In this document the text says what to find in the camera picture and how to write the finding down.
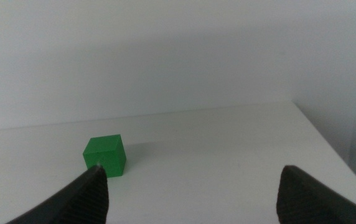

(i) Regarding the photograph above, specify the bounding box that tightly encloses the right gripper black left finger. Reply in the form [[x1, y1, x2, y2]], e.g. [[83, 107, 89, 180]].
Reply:
[[6, 165, 110, 224]]

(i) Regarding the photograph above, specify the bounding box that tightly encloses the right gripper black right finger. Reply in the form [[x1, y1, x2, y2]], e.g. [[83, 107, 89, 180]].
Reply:
[[276, 164, 356, 224]]

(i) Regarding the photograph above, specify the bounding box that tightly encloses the green cube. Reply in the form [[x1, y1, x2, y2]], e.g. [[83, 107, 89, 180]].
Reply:
[[82, 134, 127, 179]]

